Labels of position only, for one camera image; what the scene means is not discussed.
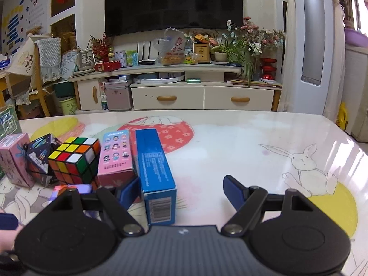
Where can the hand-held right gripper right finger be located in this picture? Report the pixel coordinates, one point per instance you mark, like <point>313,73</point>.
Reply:
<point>234,191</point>

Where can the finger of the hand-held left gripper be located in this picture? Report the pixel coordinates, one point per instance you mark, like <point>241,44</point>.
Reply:
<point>8,221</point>

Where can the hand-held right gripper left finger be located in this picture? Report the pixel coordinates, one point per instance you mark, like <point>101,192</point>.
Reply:
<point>129,192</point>

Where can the blue cardboard box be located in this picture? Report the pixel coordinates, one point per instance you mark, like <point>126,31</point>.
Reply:
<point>155,166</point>

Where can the pink cartoon-figure box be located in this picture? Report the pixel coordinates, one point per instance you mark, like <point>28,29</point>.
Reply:
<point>116,155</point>

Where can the pink bear-print box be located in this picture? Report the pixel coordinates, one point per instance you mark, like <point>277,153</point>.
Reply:
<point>14,161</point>

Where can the colourful puzzle cube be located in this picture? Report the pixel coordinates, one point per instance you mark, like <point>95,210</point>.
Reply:
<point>74,161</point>

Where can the space-print folding cube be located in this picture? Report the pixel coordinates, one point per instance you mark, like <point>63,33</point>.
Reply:
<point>40,155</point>

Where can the green milk carton box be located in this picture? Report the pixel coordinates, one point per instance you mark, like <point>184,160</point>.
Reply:
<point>8,120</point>

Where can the person's left hand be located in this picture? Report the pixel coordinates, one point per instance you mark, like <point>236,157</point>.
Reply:
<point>8,241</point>

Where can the pink purple egg toy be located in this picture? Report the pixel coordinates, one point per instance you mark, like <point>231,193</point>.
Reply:
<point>72,191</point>

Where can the pink silver case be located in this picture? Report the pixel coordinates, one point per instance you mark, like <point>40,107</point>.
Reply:
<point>118,96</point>

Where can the cream television cabinet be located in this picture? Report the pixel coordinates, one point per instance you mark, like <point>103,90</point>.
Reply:
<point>172,97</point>

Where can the green waste bin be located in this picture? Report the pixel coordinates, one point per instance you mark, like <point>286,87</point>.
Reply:
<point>68,106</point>

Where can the white oval seat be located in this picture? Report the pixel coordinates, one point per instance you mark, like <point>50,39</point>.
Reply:
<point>156,79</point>

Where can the small green packet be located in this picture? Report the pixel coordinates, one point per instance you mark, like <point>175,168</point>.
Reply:
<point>194,80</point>

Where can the red lantern ornament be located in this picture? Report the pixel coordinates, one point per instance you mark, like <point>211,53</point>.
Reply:
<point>268,69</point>

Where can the wooden chair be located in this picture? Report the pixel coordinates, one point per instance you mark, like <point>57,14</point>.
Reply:
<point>43,97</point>

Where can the red packet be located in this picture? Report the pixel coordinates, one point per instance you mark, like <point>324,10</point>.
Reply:
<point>107,66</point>

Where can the green white small box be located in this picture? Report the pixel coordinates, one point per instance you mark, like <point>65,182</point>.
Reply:
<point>131,58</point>

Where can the white medicine box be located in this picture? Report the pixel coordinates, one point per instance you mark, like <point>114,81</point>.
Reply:
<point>120,58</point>

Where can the potted green plant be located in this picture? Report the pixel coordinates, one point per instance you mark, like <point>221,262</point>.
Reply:
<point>233,54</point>

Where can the clear glass container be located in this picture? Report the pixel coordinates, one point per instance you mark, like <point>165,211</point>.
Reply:
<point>85,60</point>

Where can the framed picture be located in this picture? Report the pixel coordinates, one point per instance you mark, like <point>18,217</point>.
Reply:
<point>201,53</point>

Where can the white paper sheet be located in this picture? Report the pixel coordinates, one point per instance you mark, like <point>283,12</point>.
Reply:
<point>70,61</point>

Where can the red berry branches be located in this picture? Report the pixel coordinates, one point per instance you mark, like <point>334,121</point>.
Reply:
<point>102,47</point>

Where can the clear plastic snack bag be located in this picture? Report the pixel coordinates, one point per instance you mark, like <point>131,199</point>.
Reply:
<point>171,49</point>

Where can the water bottle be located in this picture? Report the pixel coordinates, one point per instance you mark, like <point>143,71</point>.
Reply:
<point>188,46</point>

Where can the pink artificial flowers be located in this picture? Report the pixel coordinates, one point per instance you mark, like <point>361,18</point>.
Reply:
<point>258,37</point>

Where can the white lace cloth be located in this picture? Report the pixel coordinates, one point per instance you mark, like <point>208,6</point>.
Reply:
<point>49,57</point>

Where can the blue tissue pack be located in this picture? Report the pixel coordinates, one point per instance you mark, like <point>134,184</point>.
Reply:
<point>4,63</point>

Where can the white standing air conditioner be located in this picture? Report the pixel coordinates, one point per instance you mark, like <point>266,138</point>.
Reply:
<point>313,34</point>

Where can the black television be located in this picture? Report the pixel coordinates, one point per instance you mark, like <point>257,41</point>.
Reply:
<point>172,3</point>

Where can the purple basin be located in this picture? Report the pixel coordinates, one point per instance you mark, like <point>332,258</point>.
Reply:
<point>356,37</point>

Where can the glass-door wall cabinet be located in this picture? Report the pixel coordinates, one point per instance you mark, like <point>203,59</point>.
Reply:
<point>63,11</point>

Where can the wall poster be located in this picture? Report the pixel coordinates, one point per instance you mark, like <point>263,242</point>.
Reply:
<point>23,20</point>

